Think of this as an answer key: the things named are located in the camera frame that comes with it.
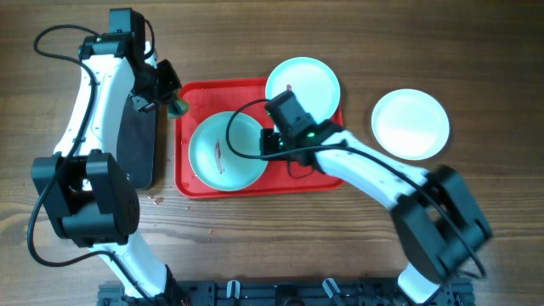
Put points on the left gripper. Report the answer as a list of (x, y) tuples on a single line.
[(143, 102)]

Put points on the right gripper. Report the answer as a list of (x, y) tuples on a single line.
[(269, 136)]

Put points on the green sponge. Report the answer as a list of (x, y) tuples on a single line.
[(177, 109)]

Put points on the light blue plate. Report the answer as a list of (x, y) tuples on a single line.
[(314, 84), (211, 156)]

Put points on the white plate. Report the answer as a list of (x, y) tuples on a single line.
[(410, 124)]

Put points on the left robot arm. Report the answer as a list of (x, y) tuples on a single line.
[(88, 198)]

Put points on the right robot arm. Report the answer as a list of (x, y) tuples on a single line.
[(439, 224)]

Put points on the black rectangular tray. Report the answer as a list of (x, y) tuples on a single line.
[(136, 146)]

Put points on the red plastic tray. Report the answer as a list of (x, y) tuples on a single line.
[(207, 98)]

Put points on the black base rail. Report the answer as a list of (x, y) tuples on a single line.
[(363, 292)]

